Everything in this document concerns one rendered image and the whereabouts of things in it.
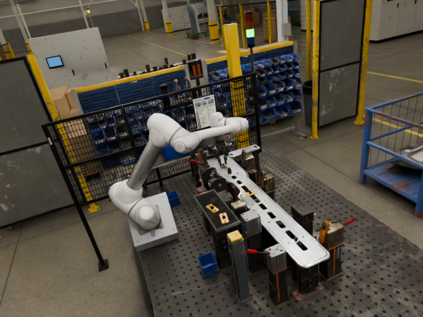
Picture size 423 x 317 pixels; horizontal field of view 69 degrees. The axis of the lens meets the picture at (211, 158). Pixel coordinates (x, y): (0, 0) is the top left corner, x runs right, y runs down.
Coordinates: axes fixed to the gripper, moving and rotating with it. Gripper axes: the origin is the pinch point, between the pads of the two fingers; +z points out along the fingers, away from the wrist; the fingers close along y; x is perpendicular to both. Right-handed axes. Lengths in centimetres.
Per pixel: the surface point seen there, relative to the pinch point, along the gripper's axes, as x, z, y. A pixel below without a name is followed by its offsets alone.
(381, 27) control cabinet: 643, 59, 871
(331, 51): 165, -25, 248
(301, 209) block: -82, 2, 16
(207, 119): 55, -18, 10
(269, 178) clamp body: -43.2, 0.6, 17.3
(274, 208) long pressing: -69, 4, 5
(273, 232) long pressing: -88, 4, -7
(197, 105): 55, -33, 3
